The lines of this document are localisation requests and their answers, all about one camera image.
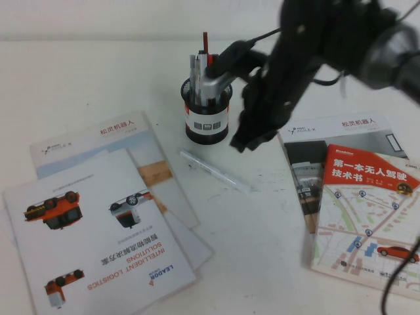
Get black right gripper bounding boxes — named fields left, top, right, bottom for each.
left=228, top=49, right=316, bottom=154

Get red self-driving technology book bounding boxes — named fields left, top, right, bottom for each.
left=310, top=143, right=420, bottom=301

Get black hanging cable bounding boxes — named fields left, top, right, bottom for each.
left=381, top=234, right=420, bottom=315

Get white marker pen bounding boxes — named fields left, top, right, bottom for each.
left=177, top=148, right=252, bottom=195

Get white pen with grey cap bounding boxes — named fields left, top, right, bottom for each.
left=196, top=50, right=209, bottom=102

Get Leador intelligent logistics brochure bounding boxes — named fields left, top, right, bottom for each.
left=2, top=147, right=197, bottom=315

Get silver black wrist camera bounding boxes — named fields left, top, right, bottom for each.
left=199, top=39, right=267, bottom=100

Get AgileX brochure with wood photo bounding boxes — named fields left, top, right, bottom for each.
left=28, top=110, right=201, bottom=230

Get black mesh pen holder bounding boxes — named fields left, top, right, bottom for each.
left=179, top=77, right=233, bottom=146

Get AgileX brochure with room photo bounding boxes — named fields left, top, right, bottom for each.
left=277, top=113, right=411, bottom=234

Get black camera cable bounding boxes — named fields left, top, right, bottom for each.
left=246, top=27, right=284, bottom=46

